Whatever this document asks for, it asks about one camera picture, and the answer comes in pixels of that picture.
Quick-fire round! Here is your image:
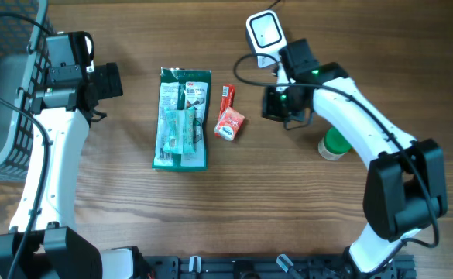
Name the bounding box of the green 3M package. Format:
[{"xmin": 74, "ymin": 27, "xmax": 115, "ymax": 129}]
[{"xmin": 152, "ymin": 67, "xmax": 211, "ymax": 171}]

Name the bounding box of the green lidded jar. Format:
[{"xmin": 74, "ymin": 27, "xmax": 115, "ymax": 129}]
[{"xmin": 317, "ymin": 127, "xmax": 352, "ymax": 161}]

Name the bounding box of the teal snack packet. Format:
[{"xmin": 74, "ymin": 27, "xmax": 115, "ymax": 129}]
[{"xmin": 163, "ymin": 108, "xmax": 195, "ymax": 155}]

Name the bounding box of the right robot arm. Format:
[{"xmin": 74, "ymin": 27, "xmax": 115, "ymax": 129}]
[{"xmin": 259, "ymin": 40, "xmax": 448, "ymax": 278}]

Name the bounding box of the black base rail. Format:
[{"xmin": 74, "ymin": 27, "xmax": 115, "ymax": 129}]
[{"xmin": 132, "ymin": 253, "xmax": 417, "ymax": 279}]

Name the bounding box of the white barcode scanner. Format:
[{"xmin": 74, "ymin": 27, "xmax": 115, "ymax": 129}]
[{"xmin": 245, "ymin": 9, "xmax": 287, "ymax": 68}]

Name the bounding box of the orange jar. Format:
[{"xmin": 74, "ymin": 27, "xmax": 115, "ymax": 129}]
[{"xmin": 214, "ymin": 107, "xmax": 245, "ymax": 141}]

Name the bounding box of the grey plastic mesh basket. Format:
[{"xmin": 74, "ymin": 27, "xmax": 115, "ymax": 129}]
[{"xmin": 0, "ymin": 0, "xmax": 53, "ymax": 181}]

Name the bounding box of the red stick sachet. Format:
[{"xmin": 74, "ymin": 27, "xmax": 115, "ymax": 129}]
[{"xmin": 218, "ymin": 84, "xmax": 235, "ymax": 119}]

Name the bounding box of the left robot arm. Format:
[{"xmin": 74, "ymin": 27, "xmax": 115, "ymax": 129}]
[{"xmin": 0, "ymin": 31, "xmax": 138, "ymax": 278}]

